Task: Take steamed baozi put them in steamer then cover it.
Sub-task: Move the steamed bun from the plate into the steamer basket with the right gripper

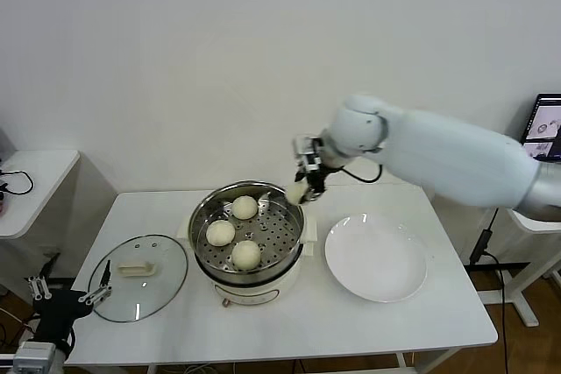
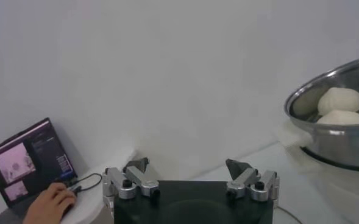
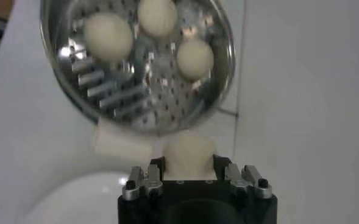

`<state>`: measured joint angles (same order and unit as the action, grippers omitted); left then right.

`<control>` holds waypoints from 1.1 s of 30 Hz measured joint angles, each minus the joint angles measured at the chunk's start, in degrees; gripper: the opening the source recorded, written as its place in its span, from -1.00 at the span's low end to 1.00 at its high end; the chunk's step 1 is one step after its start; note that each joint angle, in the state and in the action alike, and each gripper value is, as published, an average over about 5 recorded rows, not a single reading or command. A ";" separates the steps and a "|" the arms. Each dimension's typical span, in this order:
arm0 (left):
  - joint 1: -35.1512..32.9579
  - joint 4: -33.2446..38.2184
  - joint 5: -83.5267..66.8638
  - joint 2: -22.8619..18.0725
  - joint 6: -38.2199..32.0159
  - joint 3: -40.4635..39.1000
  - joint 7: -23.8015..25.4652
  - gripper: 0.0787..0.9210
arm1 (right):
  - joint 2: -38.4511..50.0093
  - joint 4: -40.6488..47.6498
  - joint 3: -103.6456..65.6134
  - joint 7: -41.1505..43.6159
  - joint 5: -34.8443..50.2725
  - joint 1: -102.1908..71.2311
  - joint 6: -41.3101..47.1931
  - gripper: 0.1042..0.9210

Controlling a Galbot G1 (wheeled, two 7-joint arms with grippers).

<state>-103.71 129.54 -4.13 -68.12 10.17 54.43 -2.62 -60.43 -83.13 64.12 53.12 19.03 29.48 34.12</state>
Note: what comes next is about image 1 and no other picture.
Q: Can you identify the white floor cable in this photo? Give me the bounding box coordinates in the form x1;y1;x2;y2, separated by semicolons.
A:
0;307;35;329

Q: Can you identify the white round plate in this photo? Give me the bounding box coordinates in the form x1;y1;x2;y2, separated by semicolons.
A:
324;213;429;304

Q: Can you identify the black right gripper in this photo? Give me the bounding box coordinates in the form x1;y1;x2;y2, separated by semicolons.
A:
294;139;338;203

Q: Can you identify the white side table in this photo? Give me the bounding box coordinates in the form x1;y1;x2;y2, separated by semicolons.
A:
0;149;119;322

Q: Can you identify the white steamed baozi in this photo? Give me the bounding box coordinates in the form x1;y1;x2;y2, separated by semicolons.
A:
231;240;261;271
231;195;259;221
205;220;237;247
284;180;308;205

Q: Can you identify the glass lid cream handle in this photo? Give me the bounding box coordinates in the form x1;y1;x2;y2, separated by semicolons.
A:
88;234;189;323

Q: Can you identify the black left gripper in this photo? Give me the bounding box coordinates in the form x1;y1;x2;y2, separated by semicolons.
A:
26;255;113;340

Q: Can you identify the cream electric cooker pot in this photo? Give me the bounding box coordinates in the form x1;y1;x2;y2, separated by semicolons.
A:
177;211;319;308

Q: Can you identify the black looped cable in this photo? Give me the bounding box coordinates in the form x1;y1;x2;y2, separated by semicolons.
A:
0;167;34;196

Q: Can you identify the stainless steel steamer basket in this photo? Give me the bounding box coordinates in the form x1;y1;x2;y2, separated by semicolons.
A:
188;180;306;277

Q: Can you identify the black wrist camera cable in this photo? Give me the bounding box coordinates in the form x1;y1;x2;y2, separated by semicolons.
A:
339;163;385;184

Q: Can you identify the black power cable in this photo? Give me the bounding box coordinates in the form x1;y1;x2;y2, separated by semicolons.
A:
468;207;509;374

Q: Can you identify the grey open laptop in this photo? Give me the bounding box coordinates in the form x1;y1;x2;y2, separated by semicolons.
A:
521;93;561;160

